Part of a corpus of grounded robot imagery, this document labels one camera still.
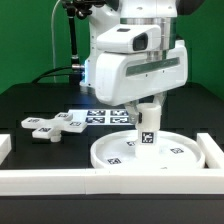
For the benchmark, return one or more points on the white cross-shaped table base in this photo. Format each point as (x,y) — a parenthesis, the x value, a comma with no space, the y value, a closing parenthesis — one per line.
(51,128)

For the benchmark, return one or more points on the white marker sheet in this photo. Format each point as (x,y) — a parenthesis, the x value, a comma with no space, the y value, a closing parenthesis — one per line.
(101,116)

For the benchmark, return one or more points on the white round table top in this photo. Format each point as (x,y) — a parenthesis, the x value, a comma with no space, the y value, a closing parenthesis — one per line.
(160,150)

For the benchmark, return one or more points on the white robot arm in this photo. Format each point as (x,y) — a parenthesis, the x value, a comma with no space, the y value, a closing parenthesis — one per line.
(134,52)

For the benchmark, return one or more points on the white U-shaped fence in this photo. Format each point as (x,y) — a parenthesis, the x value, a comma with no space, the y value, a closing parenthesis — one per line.
(209,180)

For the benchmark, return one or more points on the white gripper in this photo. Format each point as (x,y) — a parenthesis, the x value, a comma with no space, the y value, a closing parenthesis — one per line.
(121,78)

